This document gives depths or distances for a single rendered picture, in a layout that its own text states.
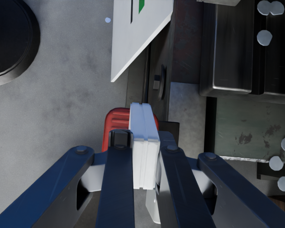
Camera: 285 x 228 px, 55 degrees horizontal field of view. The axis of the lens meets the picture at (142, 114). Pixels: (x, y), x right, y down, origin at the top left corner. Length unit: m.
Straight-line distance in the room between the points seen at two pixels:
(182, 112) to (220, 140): 0.07
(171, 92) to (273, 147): 0.18
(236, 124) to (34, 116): 0.82
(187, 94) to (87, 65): 0.72
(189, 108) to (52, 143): 0.73
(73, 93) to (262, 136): 0.78
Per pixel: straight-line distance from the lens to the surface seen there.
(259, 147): 0.47
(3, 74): 1.14
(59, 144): 1.08
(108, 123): 0.30
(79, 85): 1.09
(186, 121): 0.43
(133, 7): 0.85
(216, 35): 0.41
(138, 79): 1.06
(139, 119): 0.17
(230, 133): 0.45
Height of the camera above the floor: 1.06
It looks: 81 degrees down
